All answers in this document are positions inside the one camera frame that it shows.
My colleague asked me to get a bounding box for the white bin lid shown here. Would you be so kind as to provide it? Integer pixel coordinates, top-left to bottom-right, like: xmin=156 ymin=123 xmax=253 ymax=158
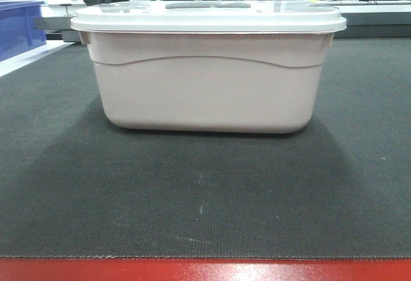
xmin=71 ymin=1 xmax=346 ymax=34

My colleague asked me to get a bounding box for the pinkish white storage bin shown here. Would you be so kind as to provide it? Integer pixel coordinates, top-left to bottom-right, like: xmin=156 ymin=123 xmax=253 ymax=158
xmin=80 ymin=31 xmax=333 ymax=133

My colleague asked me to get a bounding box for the grey lid handle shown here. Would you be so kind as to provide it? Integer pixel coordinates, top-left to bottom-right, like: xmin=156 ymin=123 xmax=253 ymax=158
xmin=165 ymin=1 xmax=251 ymax=9

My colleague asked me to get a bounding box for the dark grey table mat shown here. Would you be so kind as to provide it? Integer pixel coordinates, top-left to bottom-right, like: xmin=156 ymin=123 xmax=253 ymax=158
xmin=1 ymin=38 xmax=410 ymax=259

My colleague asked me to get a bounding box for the blue crate on left table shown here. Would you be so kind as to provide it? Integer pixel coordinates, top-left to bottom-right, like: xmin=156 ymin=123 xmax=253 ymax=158
xmin=1 ymin=1 xmax=46 ymax=61

